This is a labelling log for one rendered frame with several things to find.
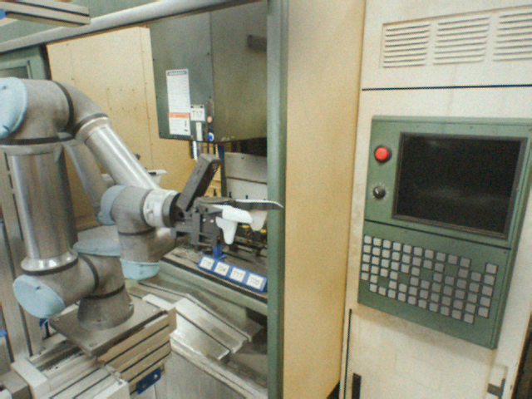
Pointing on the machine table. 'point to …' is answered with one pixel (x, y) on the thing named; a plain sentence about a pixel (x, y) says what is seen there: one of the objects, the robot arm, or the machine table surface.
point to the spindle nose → (200, 149)
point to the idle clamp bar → (246, 245)
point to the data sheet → (178, 91)
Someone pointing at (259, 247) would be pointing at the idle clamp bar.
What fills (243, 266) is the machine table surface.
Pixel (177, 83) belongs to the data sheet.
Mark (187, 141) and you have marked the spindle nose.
